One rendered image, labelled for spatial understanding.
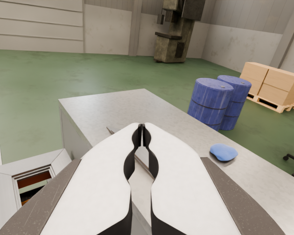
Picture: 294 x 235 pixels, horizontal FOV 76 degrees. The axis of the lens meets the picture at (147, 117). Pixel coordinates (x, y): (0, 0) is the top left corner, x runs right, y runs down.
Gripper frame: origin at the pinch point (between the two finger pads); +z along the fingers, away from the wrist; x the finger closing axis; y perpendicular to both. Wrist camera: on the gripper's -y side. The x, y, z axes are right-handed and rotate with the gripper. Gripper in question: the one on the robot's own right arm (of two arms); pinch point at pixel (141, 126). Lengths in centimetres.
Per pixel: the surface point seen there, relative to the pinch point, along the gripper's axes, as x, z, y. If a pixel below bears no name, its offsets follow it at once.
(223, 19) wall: 355, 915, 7
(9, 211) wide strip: -48, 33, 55
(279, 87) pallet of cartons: 305, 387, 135
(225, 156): 32, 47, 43
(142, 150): -1, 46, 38
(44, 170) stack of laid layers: -47, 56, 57
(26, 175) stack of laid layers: -52, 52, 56
